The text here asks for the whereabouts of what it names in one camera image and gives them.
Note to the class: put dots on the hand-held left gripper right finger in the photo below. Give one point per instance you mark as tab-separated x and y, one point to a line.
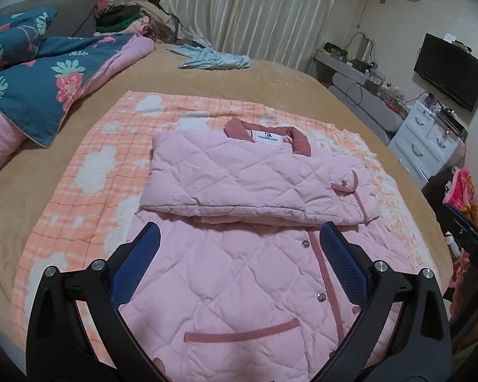
342	262

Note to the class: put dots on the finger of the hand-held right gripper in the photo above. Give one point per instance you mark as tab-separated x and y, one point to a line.
456	223

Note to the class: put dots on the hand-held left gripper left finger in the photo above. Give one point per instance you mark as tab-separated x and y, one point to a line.
137	262

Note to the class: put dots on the pink quilted jacket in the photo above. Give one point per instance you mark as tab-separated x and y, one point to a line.
243	175

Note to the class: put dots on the pile of clothes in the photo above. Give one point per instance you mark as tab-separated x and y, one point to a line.
123	18

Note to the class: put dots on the pink printed cloth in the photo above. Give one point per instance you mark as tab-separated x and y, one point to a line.
468	191

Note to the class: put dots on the dark cloth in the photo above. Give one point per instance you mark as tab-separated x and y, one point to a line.
438	189

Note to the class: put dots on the white drawer cabinet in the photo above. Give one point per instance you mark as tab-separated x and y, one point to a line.
414	147

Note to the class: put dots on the black electronic box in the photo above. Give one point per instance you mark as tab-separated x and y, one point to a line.
452	121

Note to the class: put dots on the orange checked blanket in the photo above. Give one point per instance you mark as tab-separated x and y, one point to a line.
103	135

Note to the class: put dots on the black television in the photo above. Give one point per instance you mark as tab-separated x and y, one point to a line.
448	69

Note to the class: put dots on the clutter of bottles and jars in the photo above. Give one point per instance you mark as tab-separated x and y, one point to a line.
376	81

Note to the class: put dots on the grey vanity table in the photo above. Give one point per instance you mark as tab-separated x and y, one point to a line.
342	71

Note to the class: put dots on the bed with tan cover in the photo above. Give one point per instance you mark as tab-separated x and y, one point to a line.
263	83

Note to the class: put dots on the oval table mirror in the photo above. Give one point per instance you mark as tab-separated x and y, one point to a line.
360	47

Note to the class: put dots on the blue floral quilt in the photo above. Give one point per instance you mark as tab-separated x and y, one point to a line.
32	87

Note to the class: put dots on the light blue garment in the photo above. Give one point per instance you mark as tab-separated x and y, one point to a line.
215	59

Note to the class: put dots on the grey pillow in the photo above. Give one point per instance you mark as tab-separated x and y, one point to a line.
71	12

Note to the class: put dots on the striped cream curtain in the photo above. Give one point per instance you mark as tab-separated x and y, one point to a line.
263	12

